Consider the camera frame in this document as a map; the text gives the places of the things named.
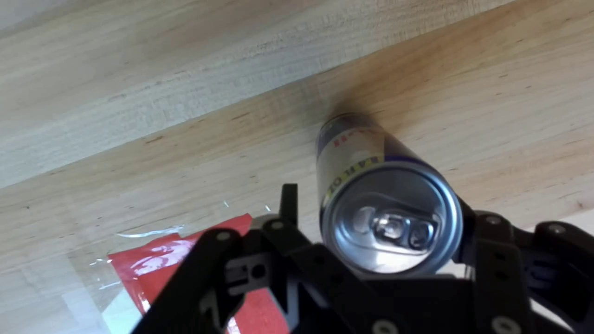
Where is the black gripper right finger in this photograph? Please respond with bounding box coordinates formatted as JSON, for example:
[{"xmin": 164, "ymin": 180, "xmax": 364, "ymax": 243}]
[{"xmin": 455, "ymin": 206, "xmax": 594, "ymax": 334}]

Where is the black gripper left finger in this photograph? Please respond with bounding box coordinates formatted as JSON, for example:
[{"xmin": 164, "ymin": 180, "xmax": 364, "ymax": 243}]
[{"xmin": 132, "ymin": 182, "xmax": 349, "ymax": 334}]

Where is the silver blue drink can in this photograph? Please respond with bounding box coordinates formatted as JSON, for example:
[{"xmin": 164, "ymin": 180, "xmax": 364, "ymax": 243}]
[{"xmin": 314, "ymin": 113, "xmax": 466, "ymax": 278}]

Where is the red plastic packet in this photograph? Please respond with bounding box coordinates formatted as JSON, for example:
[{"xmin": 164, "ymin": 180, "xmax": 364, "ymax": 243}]
[{"xmin": 67, "ymin": 199, "xmax": 294, "ymax": 334}]

